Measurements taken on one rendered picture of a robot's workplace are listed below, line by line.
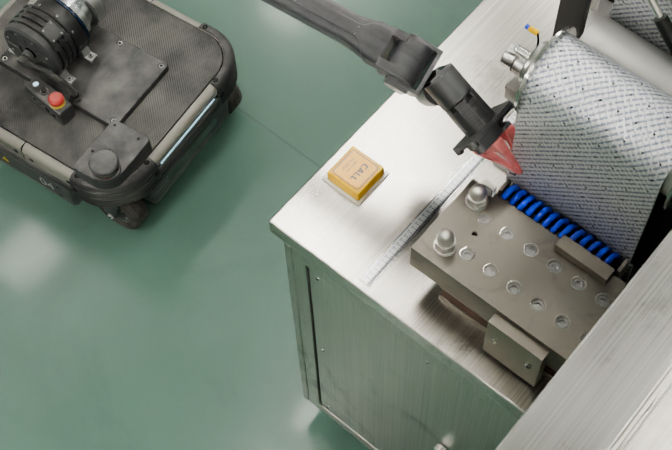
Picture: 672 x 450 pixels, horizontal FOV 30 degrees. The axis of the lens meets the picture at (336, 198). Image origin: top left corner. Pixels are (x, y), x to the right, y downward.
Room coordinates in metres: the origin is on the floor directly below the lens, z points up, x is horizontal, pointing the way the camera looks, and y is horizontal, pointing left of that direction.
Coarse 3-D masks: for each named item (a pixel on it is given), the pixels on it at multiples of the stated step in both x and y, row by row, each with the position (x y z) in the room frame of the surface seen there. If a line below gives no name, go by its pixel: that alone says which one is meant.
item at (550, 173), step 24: (528, 144) 0.98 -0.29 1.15; (552, 144) 0.95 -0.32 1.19; (528, 168) 0.97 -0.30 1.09; (552, 168) 0.94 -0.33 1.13; (576, 168) 0.92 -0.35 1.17; (528, 192) 0.96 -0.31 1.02; (552, 192) 0.94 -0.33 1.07; (576, 192) 0.91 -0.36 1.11; (600, 192) 0.89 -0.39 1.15; (624, 192) 0.87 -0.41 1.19; (576, 216) 0.90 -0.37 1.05; (600, 216) 0.88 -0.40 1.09; (624, 216) 0.86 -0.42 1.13; (648, 216) 0.83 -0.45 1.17; (600, 240) 0.87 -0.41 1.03; (624, 240) 0.85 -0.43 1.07
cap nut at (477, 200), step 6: (474, 186) 0.95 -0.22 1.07; (480, 186) 0.95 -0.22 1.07; (468, 192) 0.95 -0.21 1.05; (474, 192) 0.94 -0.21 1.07; (480, 192) 0.94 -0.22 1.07; (486, 192) 0.95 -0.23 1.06; (468, 198) 0.94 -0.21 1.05; (474, 198) 0.94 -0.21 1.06; (480, 198) 0.94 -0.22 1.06; (486, 198) 0.94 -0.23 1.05; (468, 204) 0.94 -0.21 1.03; (474, 204) 0.94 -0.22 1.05; (480, 204) 0.94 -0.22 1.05; (486, 204) 0.94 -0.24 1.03; (474, 210) 0.93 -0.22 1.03; (480, 210) 0.93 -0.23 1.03
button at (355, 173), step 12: (348, 156) 1.11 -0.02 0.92; (360, 156) 1.10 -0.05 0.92; (336, 168) 1.08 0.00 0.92; (348, 168) 1.08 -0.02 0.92; (360, 168) 1.08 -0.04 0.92; (372, 168) 1.08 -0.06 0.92; (336, 180) 1.06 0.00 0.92; (348, 180) 1.06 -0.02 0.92; (360, 180) 1.06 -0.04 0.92; (372, 180) 1.06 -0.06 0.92; (348, 192) 1.04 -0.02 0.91; (360, 192) 1.04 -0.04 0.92
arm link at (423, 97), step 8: (424, 40) 1.13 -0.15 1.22; (432, 48) 1.12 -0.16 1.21; (432, 56) 1.12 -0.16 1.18; (440, 56) 1.11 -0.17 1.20; (432, 64) 1.10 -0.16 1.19; (424, 72) 1.10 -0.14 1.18; (384, 80) 1.08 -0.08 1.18; (392, 80) 1.08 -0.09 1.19; (424, 80) 1.08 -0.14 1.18; (392, 88) 1.08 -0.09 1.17; (400, 88) 1.07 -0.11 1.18; (408, 88) 1.07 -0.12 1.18; (416, 88) 1.07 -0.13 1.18; (416, 96) 1.06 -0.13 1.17; (424, 96) 1.09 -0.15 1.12; (424, 104) 1.11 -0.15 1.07; (432, 104) 1.09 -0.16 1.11
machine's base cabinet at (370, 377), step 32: (288, 256) 0.97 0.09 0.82; (320, 288) 0.93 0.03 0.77; (320, 320) 0.94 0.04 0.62; (352, 320) 0.88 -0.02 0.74; (384, 320) 0.83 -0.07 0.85; (320, 352) 0.94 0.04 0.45; (352, 352) 0.88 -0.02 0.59; (384, 352) 0.83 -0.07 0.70; (416, 352) 0.79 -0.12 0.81; (320, 384) 0.95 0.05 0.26; (352, 384) 0.89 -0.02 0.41; (384, 384) 0.83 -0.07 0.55; (416, 384) 0.78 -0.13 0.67; (448, 384) 0.74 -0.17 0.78; (352, 416) 0.89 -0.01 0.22; (384, 416) 0.83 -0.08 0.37; (416, 416) 0.78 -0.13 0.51; (448, 416) 0.73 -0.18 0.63; (480, 416) 0.69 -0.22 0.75; (512, 416) 0.66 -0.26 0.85; (384, 448) 0.83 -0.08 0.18; (416, 448) 0.77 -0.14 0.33; (448, 448) 0.73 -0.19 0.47; (480, 448) 0.68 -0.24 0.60
